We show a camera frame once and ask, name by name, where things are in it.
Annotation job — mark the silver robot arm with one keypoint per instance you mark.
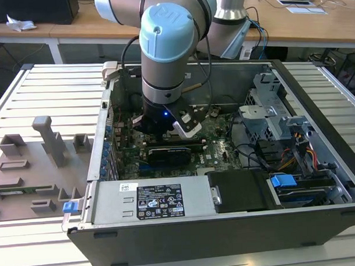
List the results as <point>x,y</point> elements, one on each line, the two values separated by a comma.
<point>161,75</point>

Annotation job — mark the blue expansion slot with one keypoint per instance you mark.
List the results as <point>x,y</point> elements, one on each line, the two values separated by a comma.
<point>144,168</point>

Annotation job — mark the black plastic cover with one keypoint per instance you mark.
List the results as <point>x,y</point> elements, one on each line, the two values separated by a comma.
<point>240,192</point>

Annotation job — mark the black graphics card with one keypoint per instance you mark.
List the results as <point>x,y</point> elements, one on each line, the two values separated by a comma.
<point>169,158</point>

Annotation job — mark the blue card retainer clip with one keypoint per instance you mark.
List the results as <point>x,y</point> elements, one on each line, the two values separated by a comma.
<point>104,161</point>
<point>102,172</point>
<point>108,130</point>
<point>107,146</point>

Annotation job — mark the coin battery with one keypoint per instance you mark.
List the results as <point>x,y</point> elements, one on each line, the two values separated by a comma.
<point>215,112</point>

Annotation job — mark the grey case latch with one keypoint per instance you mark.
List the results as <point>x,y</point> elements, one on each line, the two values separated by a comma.
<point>109,69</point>

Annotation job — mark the green motherboard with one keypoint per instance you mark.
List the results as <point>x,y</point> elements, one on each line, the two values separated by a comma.
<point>222,154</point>

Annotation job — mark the grey power supply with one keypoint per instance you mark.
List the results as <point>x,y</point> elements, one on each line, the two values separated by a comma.
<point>115,199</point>

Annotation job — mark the metal drive cage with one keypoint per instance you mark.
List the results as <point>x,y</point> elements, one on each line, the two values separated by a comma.
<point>261,121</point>

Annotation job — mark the pale blue teach pendant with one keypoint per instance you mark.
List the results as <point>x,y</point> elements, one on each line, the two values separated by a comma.
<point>235,43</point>

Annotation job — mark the white power adapter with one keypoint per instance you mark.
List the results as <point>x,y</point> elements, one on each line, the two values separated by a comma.
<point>246,53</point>

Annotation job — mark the blue release latch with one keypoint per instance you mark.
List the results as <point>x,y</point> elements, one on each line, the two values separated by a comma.
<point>69,208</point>

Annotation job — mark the black PC case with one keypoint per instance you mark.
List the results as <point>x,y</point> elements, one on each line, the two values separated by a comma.
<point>198,240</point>

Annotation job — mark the grey parts rack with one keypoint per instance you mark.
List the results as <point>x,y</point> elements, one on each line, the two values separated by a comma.
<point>36,178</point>

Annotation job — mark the hard disk in blue carrier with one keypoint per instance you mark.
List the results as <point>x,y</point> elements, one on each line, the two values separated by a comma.
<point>284,181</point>

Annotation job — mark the green RAM stick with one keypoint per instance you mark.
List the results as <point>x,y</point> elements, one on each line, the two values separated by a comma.
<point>22,191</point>

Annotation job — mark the black computer tower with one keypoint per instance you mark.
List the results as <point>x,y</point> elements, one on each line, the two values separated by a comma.
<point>30,11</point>

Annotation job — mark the crumpled white paper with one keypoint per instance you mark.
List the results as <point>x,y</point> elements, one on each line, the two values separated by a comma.
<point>20,23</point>

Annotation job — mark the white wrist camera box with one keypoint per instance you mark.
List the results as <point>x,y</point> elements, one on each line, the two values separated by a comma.
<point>192,132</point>

